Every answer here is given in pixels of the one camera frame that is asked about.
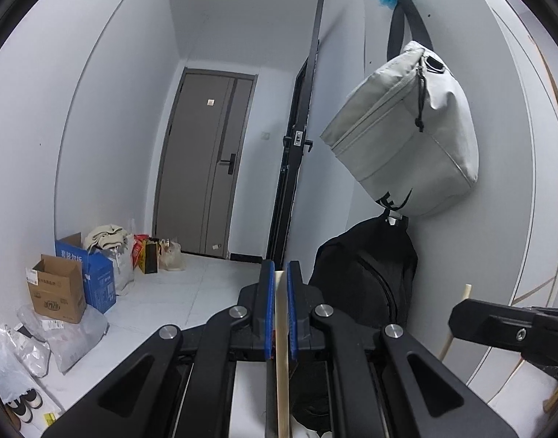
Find red snack bag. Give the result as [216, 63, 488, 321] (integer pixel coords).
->
[131, 234, 160, 274]

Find blue cardboard box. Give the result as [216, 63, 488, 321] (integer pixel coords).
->
[55, 233, 116, 314]

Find beige cloth bag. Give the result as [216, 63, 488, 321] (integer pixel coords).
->
[83, 223, 129, 251]

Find brown cardboard box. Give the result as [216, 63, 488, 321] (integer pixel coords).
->
[26, 254, 86, 324]

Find wooden chopstick gripper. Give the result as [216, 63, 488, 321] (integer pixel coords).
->
[437, 283, 473, 362]

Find black backpack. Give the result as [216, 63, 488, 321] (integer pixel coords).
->
[309, 211, 419, 329]

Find grey entrance door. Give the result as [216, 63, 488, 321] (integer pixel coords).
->
[153, 69, 256, 258]

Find white plastic shopping bag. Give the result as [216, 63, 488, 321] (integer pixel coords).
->
[159, 239, 185, 271]

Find white sneaker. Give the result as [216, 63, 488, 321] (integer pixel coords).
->
[7, 389, 43, 423]

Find wooden chopstick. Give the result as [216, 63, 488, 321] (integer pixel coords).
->
[275, 271, 292, 438]

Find grey sling bag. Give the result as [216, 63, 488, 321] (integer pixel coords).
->
[318, 39, 481, 219]

